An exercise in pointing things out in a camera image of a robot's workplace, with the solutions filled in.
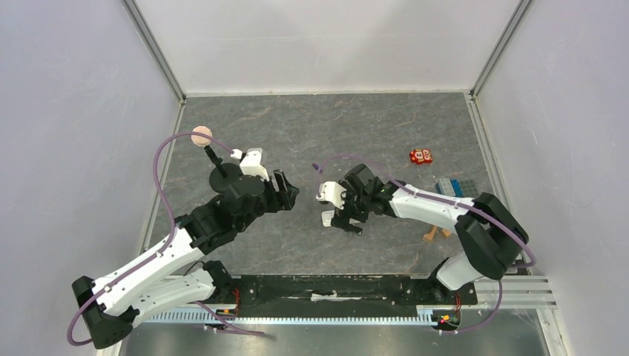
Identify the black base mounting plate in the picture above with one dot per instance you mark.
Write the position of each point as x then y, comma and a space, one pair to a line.
337, 295

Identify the wooden toy piece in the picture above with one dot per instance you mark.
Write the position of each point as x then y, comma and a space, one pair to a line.
436, 231

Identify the white remote control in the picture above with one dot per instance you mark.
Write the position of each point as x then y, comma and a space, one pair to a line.
326, 217

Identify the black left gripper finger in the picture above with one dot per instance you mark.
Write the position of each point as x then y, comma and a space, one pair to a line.
280, 180
287, 193

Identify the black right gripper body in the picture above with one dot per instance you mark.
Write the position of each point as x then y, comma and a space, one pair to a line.
347, 208

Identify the blue grey toy brick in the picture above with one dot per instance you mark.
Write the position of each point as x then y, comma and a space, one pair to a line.
449, 187

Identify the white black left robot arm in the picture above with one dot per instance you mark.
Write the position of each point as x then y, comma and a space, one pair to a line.
113, 305

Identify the grey studded baseplate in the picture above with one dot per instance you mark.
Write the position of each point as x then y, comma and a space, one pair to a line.
465, 188

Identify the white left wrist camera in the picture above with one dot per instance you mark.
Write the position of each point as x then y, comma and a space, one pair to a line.
250, 163

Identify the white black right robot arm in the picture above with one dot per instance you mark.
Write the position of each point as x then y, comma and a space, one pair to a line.
489, 234

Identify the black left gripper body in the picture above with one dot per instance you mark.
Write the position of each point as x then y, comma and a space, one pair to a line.
269, 202

